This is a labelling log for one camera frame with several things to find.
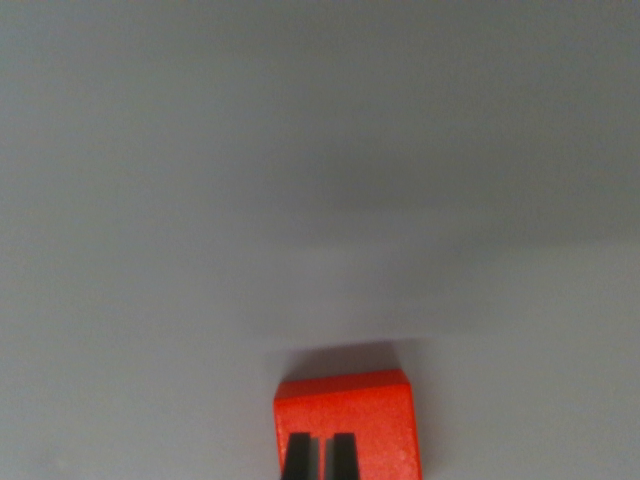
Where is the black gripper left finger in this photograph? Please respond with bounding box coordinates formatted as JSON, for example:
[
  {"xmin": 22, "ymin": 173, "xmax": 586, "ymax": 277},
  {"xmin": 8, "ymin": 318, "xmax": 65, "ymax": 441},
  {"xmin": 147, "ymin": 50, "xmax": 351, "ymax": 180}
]
[{"xmin": 281, "ymin": 431, "xmax": 322, "ymax": 480}]

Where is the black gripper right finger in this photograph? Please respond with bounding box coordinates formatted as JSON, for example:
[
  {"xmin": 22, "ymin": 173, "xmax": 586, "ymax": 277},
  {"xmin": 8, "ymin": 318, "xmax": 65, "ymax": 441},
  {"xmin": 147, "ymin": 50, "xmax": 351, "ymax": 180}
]
[{"xmin": 324, "ymin": 432, "xmax": 362, "ymax": 480}]

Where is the red block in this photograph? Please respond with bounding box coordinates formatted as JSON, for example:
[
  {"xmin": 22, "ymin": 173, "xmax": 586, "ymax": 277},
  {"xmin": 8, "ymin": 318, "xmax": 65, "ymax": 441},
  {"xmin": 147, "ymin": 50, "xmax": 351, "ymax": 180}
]
[{"xmin": 272, "ymin": 368, "xmax": 425, "ymax": 480}]

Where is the white plastic tray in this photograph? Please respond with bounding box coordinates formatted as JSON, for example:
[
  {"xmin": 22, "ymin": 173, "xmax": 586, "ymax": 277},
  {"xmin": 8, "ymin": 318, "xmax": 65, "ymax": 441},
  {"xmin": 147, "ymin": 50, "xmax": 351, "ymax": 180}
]
[{"xmin": 0, "ymin": 0, "xmax": 640, "ymax": 480}]

